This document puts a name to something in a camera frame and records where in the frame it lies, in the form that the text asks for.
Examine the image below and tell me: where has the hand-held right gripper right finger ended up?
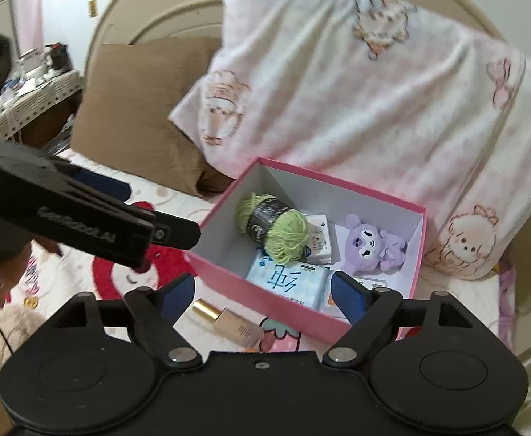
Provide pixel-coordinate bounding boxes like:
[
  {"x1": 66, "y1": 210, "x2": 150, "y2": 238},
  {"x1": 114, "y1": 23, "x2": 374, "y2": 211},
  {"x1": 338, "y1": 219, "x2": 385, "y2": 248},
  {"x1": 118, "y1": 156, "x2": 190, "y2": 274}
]
[{"x1": 324, "y1": 271, "x2": 476, "y2": 368}]

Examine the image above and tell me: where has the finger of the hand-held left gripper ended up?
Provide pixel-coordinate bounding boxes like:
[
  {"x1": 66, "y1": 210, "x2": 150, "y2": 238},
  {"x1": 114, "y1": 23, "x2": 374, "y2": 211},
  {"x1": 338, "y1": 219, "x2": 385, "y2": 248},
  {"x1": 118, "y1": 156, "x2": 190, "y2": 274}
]
[
  {"x1": 72, "y1": 167, "x2": 132, "y2": 203},
  {"x1": 149, "y1": 211, "x2": 202, "y2": 251}
]

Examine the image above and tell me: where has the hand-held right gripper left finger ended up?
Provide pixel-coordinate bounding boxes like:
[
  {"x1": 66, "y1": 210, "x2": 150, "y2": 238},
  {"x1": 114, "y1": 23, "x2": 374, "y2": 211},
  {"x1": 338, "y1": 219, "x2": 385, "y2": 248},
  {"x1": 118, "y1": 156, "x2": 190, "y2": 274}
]
[{"x1": 45, "y1": 272, "x2": 201, "y2": 367}]

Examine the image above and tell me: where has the clear dental floss box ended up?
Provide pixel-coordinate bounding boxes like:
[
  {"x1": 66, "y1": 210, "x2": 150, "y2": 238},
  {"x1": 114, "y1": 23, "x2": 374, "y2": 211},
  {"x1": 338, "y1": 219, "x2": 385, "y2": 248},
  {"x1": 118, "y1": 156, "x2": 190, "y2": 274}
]
[{"x1": 324, "y1": 275, "x2": 389, "y2": 321}]

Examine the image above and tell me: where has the beige foundation bottle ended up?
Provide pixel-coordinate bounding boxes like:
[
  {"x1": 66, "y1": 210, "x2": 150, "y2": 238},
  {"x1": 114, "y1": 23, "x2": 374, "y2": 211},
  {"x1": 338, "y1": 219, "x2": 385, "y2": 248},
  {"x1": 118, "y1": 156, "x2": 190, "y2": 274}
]
[{"x1": 192, "y1": 299, "x2": 265, "y2": 351}]

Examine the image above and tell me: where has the blue tissue pack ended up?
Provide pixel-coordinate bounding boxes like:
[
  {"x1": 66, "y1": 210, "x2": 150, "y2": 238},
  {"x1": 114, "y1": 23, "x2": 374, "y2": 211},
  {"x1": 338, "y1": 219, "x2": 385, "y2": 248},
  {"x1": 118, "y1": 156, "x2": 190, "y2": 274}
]
[{"x1": 246, "y1": 252, "x2": 332, "y2": 312}]

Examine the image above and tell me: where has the small white tissue pack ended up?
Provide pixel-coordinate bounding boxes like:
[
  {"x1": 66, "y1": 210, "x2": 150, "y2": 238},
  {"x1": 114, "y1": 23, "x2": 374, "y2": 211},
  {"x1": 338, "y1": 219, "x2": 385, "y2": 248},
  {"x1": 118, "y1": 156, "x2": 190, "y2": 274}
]
[{"x1": 304, "y1": 213, "x2": 339, "y2": 264}]

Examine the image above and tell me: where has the pink cardboard box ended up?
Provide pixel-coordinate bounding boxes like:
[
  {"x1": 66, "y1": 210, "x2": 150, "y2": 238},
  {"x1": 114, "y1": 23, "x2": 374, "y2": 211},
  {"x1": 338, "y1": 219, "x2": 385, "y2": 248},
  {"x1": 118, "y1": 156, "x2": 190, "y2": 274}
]
[{"x1": 187, "y1": 157, "x2": 427, "y2": 343}]

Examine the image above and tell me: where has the green yarn ball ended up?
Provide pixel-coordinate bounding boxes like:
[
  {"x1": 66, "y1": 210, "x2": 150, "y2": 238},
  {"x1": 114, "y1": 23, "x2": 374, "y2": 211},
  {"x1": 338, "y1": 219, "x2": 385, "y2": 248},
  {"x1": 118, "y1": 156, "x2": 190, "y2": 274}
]
[{"x1": 236, "y1": 192, "x2": 312, "y2": 266}]

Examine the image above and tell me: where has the person's left hand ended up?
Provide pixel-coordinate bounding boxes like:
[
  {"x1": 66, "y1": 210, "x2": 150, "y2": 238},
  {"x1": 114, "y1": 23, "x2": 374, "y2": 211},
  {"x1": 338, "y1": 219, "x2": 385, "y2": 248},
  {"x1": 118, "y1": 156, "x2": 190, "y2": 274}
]
[{"x1": 0, "y1": 242, "x2": 31, "y2": 324}]

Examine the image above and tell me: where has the purple plush toy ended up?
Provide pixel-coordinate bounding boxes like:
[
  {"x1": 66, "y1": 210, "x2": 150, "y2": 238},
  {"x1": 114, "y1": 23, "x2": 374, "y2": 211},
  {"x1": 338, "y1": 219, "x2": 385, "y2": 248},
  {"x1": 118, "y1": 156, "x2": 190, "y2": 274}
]
[{"x1": 340, "y1": 213, "x2": 407, "y2": 273}]

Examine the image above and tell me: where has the red bear printed bed sheet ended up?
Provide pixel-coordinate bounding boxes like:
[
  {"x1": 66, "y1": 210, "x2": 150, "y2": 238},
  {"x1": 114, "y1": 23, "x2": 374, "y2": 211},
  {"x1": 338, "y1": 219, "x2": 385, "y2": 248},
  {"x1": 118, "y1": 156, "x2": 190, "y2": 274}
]
[{"x1": 0, "y1": 145, "x2": 520, "y2": 436}]

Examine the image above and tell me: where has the brown pillow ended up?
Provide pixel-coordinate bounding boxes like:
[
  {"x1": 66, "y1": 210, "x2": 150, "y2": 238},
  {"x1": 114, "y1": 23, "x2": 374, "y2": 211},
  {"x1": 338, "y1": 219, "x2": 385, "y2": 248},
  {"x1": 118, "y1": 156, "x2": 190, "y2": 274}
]
[{"x1": 70, "y1": 36, "x2": 235, "y2": 198}]

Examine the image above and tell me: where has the nightstand with lace cloth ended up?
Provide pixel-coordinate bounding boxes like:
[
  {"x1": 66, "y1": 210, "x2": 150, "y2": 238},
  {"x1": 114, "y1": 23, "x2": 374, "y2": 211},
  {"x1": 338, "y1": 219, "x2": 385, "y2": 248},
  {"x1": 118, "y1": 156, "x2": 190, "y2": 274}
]
[{"x1": 0, "y1": 70, "x2": 85, "y2": 139}]

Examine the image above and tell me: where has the black white plush cat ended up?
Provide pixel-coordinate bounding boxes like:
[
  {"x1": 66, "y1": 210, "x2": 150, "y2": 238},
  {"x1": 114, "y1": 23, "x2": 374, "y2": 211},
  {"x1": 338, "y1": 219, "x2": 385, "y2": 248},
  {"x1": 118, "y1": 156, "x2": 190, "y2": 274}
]
[{"x1": 46, "y1": 43, "x2": 69, "y2": 72}]

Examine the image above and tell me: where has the beige headboard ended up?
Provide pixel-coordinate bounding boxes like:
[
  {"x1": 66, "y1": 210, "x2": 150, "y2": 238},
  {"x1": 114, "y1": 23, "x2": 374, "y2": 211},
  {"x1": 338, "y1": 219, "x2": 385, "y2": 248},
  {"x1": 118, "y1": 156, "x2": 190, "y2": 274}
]
[{"x1": 81, "y1": 0, "x2": 531, "y2": 373}]

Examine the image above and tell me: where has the white pink printed blanket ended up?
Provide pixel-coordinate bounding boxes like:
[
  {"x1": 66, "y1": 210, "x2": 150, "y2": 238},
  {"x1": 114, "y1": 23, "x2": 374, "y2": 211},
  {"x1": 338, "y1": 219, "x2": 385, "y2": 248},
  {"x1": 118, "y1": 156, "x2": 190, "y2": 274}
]
[{"x1": 168, "y1": 0, "x2": 531, "y2": 282}]

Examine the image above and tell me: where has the pink curtain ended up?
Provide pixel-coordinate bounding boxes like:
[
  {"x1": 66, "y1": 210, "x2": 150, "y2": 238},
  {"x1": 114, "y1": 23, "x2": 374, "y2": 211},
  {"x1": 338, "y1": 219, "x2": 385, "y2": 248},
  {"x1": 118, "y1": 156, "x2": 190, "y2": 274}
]
[{"x1": 11, "y1": 0, "x2": 45, "y2": 55}]

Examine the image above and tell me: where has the black cable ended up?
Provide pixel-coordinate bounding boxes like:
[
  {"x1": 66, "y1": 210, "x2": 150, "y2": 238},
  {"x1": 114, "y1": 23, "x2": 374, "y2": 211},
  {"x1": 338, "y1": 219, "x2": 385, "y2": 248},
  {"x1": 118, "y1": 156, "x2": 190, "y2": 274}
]
[{"x1": 0, "y1": 313, "x2": 17, "y2": 360}]

